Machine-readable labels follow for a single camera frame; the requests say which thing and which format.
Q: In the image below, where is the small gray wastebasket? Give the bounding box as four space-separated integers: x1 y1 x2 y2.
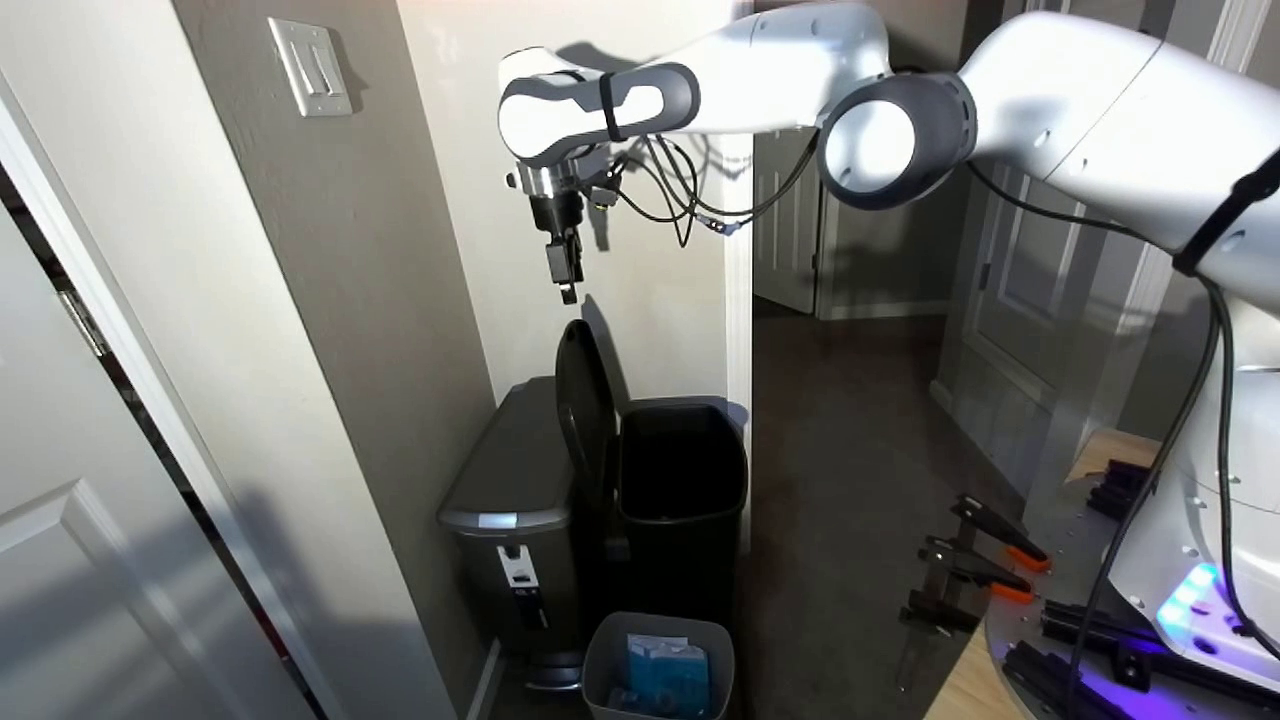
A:
579 607 741 720

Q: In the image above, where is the gray step trash can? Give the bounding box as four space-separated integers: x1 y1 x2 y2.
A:
435 371 594 698

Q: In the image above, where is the black bar clamp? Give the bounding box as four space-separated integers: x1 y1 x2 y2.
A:
1038 595 1142 649
997 637 1114 720

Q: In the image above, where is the long black arm cable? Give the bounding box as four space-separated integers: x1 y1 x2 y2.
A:
965 156 1280 671

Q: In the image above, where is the black clamp orange handle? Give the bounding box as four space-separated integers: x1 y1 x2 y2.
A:
951 494 1058 571
915 531 1038 599

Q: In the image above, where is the black cable strap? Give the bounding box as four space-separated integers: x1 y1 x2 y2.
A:
1173 146 1280 281

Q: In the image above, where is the black plastic bin body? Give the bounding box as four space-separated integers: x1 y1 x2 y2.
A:
606 397 754 634

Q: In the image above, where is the black mounting bracket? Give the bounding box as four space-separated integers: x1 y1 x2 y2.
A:
1084 457 1162 524

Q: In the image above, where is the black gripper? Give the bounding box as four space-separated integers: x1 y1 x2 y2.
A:
512 156 599 308

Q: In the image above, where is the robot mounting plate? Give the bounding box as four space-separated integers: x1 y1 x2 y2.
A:
997 585 1280 720

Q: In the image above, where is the wooden board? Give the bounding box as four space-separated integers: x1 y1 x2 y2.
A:
1060 427 1165 488

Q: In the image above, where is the black bin lid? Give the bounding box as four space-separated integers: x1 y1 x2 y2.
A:
554 294 632 564

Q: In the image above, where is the looped black wrist cable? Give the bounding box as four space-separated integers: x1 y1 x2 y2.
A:
607 130 832 253

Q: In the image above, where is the white panelled closet door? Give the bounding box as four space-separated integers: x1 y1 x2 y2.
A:
933 178 1206 501

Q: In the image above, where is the white wall light switch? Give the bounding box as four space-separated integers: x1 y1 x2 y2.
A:
265 13 362 122

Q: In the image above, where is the blue item in wastebasket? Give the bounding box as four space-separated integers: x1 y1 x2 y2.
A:
622 628 712 720

